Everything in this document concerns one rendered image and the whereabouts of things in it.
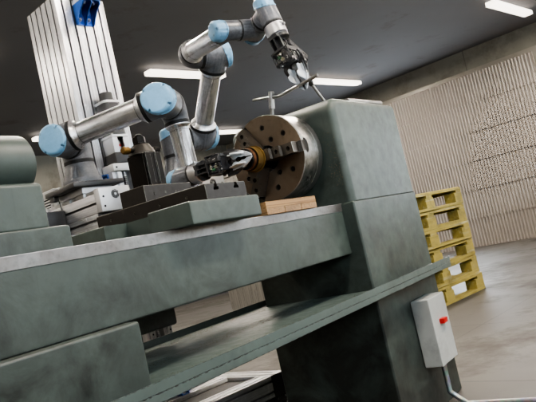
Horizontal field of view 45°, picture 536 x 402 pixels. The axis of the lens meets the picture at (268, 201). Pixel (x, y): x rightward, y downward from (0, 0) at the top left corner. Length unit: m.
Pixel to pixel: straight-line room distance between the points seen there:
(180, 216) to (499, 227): 9.44
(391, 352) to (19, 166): 1.46
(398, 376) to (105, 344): 1.31
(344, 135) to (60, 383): 1.47
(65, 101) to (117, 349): 1.74
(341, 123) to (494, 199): 8.50
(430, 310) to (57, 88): 1.83
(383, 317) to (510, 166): 8.42
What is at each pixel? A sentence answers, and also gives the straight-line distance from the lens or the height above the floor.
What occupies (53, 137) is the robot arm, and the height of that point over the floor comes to 1.33.
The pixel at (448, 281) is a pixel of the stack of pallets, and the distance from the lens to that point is 5.46.
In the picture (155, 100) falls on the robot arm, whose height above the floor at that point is 1.36.
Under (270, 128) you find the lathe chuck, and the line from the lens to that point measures 2.34.
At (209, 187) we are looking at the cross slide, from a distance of 1.72.
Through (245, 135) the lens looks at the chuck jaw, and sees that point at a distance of 2.36.
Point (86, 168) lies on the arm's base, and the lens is 2.61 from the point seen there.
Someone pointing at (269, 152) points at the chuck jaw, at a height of 1.09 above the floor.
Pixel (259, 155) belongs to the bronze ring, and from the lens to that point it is 2.24.
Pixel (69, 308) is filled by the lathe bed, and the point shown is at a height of 0.74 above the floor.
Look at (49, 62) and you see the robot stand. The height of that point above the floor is 1.77.
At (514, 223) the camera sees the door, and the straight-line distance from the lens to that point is 10.76.
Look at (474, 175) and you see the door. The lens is 10.93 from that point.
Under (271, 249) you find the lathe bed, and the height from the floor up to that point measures 0.76.
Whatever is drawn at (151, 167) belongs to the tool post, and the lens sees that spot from 1.93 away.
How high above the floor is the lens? 0.78
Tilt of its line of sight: 4 degrees up
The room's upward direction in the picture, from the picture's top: 13 degrees counter-clockwise
